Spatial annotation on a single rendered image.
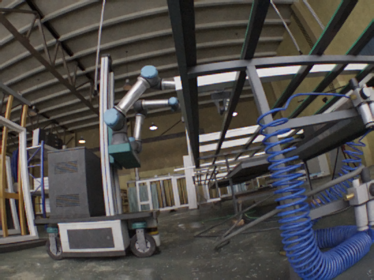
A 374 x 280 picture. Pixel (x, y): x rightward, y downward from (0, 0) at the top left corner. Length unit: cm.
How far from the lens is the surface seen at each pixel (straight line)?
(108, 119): 145
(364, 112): 91
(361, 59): 119
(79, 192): 159
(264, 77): 110
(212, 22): 1127
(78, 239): 153
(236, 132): 202
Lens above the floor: 36
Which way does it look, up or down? 16 degrees up
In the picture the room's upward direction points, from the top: 9 degrees counter-clockwise
